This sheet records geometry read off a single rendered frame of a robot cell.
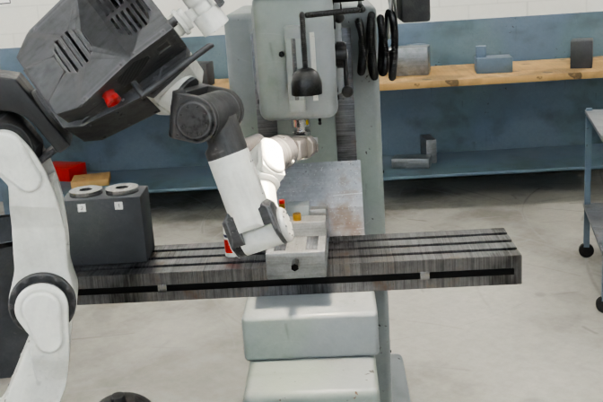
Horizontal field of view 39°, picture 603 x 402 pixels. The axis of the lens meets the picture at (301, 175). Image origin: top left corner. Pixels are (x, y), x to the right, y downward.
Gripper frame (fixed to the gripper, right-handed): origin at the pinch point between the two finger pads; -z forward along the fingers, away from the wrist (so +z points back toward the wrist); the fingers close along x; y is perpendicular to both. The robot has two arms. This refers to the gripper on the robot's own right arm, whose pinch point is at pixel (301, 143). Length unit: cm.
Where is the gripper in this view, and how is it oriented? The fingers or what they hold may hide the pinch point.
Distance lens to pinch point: 223.6
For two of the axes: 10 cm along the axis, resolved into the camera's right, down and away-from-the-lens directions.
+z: -4.5, 2.3, -8.6
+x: -8.9, -0.6, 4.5
